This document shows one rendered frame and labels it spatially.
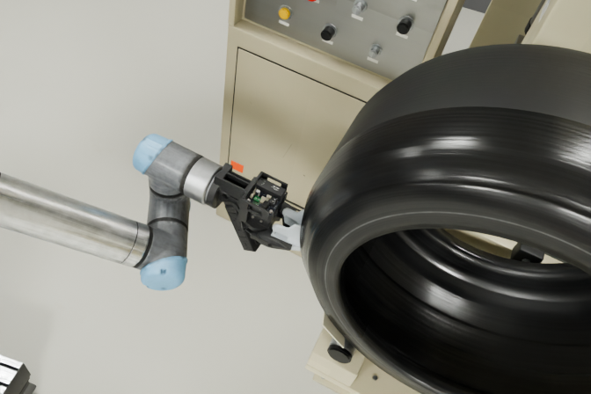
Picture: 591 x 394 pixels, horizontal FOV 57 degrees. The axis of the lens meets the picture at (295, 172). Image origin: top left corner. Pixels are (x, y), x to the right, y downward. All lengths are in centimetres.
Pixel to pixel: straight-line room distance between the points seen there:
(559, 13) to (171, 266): 70
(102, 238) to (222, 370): 107
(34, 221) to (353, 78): 88
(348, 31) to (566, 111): 88
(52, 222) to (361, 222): 47
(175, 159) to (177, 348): 108
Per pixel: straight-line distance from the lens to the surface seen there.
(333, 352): 97
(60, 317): 202
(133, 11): 317
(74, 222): 89
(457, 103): 63
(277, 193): 89
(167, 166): 94
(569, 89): 66
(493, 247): 116
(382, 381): 108
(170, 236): 96
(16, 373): 172
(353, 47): 145
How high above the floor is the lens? 178
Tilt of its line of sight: 49 degrees down
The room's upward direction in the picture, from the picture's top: 13 degrees clockwise
